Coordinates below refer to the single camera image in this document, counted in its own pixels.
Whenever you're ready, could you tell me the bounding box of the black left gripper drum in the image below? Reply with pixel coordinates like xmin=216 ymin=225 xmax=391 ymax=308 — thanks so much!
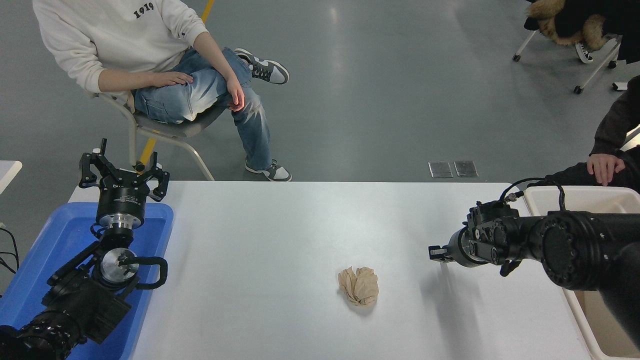
xmin=96 ymin=180 xmax=150 ymax=218

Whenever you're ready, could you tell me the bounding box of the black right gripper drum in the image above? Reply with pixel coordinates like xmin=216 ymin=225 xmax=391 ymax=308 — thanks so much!
xmin=446 ymin=227 xmax=470 ymax=267

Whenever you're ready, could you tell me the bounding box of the tan paper ball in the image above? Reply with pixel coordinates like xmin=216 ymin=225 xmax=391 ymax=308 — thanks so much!
xmin=338 ymin=266 xmax=379 ymax=307

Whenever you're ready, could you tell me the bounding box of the seated person's right hand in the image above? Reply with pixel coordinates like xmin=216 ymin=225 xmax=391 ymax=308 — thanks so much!
xmin=150 ymin=71 xmax=194 ymax=88

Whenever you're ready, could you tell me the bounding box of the seated person's left hand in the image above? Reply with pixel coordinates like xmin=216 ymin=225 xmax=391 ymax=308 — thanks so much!
xmin=226 ymin=79 xmax=246 ymax=112

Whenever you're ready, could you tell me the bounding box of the standing person's hand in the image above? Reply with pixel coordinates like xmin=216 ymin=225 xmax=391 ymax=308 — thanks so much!
xmin=586 ymin=153 xmax=627 ymax=187

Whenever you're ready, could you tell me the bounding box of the blue plastic tray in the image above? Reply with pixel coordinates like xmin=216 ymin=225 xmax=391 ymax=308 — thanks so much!
xmin=0 ymin=201 xmax=175 ymax=360

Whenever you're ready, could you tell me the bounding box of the small white side table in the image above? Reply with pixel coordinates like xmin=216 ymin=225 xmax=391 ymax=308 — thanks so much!
xmin=0 ymin=160 xmax=23 ymax=196

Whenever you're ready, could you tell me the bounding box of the grey white sneaker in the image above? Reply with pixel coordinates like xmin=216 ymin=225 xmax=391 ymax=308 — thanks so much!
xmin=245 ymin=159 xmax=292 ymax=182
xmin=234 ymin=47 xmax=290 ymax=85

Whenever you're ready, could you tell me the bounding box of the seated person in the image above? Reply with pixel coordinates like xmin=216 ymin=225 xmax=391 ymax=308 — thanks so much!
xmin=32 ymin=0 xmax=292 ymax=182

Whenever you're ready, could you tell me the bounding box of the large pale bin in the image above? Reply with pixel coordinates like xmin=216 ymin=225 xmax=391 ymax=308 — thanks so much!
xmin=523 ymin=186 xmax=640 ymax=360

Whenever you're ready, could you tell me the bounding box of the standing person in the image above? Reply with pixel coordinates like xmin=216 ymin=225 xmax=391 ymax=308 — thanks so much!
xmin=527 ymin=75 xmax=640 ymax=193

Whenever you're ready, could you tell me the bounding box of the dark coat with fur trim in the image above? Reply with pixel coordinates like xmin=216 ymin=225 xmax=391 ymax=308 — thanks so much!
xmin=524 ymin=0 xmax=640 ymax=63

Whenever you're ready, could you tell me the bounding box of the grey metal frame chair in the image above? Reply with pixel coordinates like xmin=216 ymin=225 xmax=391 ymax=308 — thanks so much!
xmin=92 ymin=90 xmax=228 ymax=182

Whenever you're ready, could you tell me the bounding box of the black cable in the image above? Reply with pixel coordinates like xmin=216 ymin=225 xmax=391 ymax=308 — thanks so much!
xmin=0 ymin=222 xmax=21 ymax=276

